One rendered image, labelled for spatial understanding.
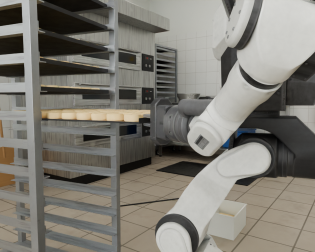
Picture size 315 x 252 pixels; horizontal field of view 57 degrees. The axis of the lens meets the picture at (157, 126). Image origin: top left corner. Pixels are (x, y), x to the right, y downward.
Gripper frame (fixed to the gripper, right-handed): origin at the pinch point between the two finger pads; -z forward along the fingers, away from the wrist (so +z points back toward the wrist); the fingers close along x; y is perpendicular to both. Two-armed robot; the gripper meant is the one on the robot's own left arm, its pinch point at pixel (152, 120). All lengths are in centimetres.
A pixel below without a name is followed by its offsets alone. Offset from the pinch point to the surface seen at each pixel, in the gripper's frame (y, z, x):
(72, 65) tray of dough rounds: 7.5, -39.9, 17.6
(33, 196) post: 25.2, -27.3, -24.1
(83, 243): -5, -65, -64
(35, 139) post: 24.0, -26.7, -6.6
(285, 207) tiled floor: -187, -69, -87
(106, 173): -12, -53, -28
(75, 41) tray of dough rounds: 6.1, -40.8, 26.5
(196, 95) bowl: -273, -275, 10
